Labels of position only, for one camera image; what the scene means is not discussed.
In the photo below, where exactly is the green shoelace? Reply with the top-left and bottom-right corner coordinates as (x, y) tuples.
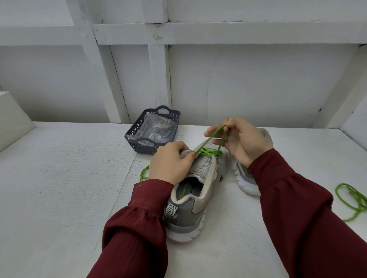
(335, 183), (367, 223)
(139, 123), (229, 183)

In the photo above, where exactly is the dark plastic lattice basket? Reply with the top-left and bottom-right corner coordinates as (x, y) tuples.
(124, 105), (182, 155)

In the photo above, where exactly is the clear plastic bag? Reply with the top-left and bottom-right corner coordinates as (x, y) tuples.
(136, 113), (177, 144)

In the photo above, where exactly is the person's left forearm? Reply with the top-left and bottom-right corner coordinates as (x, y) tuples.
(87, 179), (175, 278)

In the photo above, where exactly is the person's right hand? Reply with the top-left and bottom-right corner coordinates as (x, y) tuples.
(204, 117), (274, 168)

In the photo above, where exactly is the person's right forearm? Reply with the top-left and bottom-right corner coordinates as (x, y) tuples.
(248, 148), (367, 278)

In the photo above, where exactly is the person's left hand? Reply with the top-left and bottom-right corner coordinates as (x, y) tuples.
(148, 141), (197, 187)

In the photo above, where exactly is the grey mesh shoe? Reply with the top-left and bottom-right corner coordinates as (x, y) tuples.
(162, 141), (230, 244)
(234, 128), (274, 197)

